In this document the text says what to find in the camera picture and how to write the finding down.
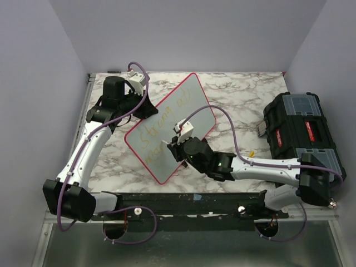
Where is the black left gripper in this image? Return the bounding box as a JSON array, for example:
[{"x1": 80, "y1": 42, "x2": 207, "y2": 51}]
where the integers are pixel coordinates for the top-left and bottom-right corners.
[{"x1": 118, "y1": 88, "x2": 158, "y2": 120}]

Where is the pink framed whiteboard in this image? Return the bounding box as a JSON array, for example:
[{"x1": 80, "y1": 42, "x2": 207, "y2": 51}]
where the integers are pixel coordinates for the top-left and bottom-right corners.
[{"x1": 124, "y1": 73, "x2": 209, "y2": 185}]

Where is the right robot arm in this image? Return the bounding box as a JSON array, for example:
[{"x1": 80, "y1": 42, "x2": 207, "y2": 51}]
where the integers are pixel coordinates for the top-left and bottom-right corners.
[{"x1": 167, "y1": 137, "x2": 337, "y2": 218}]

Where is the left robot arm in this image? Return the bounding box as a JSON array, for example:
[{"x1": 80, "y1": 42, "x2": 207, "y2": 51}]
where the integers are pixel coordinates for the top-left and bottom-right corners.
[{"x1": 43, "y1": 71, "x2": 158, "y2": 222}]

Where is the black toolbox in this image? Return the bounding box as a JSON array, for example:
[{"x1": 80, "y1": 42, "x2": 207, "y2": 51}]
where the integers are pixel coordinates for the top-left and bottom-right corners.
[{"x1": 256, "y1": 92, "x2": 347, "y2": 189}]

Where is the copper connector plug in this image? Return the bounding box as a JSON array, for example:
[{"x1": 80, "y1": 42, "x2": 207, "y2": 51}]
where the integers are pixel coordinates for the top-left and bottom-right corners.
[{"x1": 328, "y1": 199, "x2": 338, "y2": 209}]

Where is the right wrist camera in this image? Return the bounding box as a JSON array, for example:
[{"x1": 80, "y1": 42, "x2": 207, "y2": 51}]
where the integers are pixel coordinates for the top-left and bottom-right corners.
[{"x1": 173, "y1": 119, "x2": 194, "y2": 145}]

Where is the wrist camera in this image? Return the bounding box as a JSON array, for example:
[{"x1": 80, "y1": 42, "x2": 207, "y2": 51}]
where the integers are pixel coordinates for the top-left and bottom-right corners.
[
  {"x1": 128, "y1": 70, "x2": 146, "y2": 96},
  {"x1": 173, "y1": 119, "x2": 194, "y2": 145}
]

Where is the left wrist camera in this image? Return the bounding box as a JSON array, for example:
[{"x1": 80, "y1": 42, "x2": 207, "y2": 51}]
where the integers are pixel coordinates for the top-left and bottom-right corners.
[{"x1": 128, "y1": 70, "x2": 146, "y2": 96}]

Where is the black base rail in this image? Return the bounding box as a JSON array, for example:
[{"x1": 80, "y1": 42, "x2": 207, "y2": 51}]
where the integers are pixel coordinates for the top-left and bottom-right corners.
[{"x1": 92, "y1": 193, "x2": 288, "y2": 233}]

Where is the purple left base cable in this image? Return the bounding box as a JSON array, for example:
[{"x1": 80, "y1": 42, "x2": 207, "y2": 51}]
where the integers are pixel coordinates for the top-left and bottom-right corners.
[{"x1": 104, "y1": 205, "x2": 159, "y2": 246}]

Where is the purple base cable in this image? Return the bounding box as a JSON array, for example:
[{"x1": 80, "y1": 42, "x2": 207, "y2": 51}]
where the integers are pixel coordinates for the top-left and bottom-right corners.
[
  {"x1": 104, "y1": 205, "x2": 159, "y2": 246},
  {"x1": 258, "y1": 201, "x2": 308, "y2": 242}
]

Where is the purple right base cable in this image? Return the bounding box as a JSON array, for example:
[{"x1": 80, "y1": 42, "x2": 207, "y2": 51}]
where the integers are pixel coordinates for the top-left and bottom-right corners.
[{"x1": 258, "y1": 201, "x2": 308, "y2": 242}]

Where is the aluminium frame rail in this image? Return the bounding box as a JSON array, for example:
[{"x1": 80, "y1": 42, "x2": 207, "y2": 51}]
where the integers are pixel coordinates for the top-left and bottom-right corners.
[{"x1": 46, "y1": 73, "x2": 97, "y2": 223}]

